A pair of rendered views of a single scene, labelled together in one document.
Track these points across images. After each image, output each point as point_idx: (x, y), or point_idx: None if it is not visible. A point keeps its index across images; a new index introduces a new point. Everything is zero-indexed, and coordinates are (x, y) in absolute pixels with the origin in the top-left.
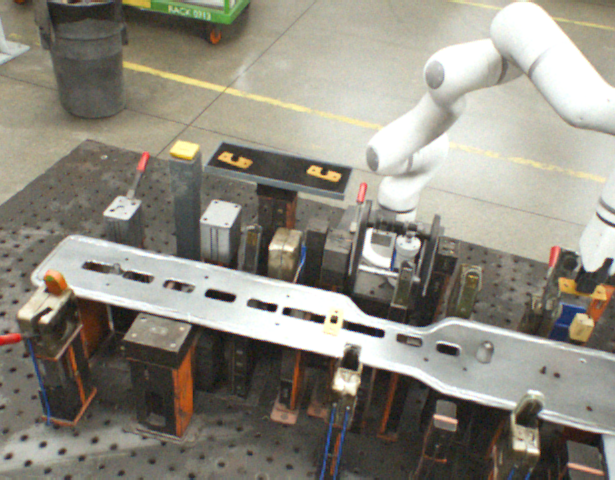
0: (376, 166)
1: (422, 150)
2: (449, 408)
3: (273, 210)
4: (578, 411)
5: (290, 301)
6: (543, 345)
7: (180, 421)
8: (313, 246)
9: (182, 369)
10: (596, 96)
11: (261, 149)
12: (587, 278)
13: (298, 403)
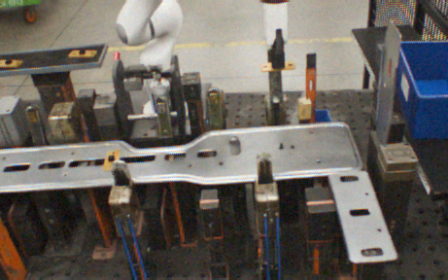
0: (125, 39)
1: (158, 17)
2: (211, 193)
3: (53, 96)
4: (310, 165)
5: (75, 157)
6: (281, 130)
7: (12, 277)
8: (86, 111)
9: None
10: None
11: (30, 51)
12: (274, 53)
13: (114, 242)
